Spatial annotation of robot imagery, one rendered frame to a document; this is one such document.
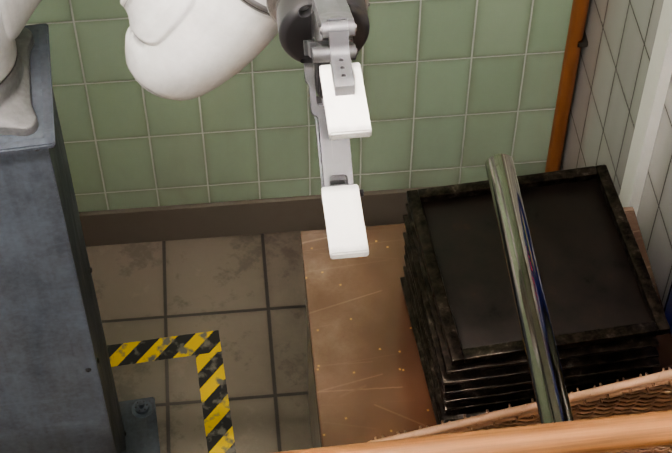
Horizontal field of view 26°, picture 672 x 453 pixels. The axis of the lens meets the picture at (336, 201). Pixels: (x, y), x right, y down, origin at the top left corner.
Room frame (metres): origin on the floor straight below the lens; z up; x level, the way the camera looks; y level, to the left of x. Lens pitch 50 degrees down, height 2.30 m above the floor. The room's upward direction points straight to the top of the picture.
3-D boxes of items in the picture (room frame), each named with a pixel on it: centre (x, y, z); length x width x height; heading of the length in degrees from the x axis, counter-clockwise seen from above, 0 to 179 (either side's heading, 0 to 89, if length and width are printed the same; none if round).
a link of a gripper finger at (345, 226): (0.73, -0.01, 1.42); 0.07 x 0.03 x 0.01; 6
